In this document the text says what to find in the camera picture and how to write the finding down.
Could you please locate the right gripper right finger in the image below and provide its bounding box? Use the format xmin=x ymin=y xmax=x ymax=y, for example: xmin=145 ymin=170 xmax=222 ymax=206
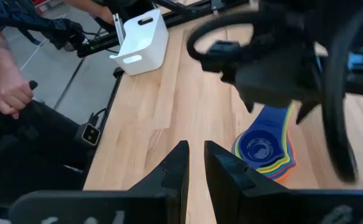
xmin=204 ymin=140 xmax=363 ymax=224

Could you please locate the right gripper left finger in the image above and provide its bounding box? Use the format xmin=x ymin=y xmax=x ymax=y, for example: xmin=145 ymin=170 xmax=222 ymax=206
xmin=8 ymin=139 xmax=191 ymax=224

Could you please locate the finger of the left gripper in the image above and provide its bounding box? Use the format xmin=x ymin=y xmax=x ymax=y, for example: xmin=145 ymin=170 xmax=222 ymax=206
xmin=295 ymin=99 xmax=321 ymax=125
xmin=243 ymin=99 xmax=258 ymax=114

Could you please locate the yellow measuring cup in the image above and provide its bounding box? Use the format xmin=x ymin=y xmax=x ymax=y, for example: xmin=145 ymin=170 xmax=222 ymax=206
xmin=234 ymin=105 xmax=295 ymax=174

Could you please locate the small navy measuring cup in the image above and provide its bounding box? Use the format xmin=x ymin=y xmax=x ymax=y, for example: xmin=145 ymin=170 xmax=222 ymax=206
xmin=238 ymin=104 xmax=291 ymax=170

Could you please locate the red measuring cup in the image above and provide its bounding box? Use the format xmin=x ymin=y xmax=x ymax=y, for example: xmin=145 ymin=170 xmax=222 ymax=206
xmin=263 ymin=142 xmax=297 ymax=180

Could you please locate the orange measuring cup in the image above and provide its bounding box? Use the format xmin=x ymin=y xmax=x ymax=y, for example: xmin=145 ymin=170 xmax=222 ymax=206
xmin=273 ymin=161 xmax=298 ymax=184

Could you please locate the white plastic basket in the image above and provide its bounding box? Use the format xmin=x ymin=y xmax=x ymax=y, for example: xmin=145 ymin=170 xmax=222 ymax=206
xmin=109 ymin=8 xmax=169 ymax=77

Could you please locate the person's hand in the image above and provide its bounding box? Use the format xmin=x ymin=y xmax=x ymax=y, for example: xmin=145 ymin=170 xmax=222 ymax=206
xmin=0 ymin=73 xmax=35 ymax=120
xmin=63 ymin=0 xmax=115 ymax=26

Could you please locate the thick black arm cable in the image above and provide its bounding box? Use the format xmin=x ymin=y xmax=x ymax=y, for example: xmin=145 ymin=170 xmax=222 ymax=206
xmin=320 ymin=0 xmax=363 ymax=184

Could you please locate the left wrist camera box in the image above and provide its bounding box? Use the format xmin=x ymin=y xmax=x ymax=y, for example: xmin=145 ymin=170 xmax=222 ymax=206
xmin=200 ymin=40 xmax=242 ymax=73

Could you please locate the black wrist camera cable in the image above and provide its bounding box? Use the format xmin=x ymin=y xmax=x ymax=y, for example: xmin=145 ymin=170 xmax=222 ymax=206
xmin=186 ymin=12 xmax=263 ymax=63

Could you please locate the small grey camera box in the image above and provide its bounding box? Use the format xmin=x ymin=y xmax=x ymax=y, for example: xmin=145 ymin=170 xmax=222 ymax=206
xmin=81 ymin=122 xmax=102 ymax=147

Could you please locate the silver metal bracket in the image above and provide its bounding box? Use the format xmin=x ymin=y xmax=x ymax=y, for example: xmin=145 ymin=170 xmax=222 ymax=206
xmin=111 ymin=12 xmax=126 ymax=47

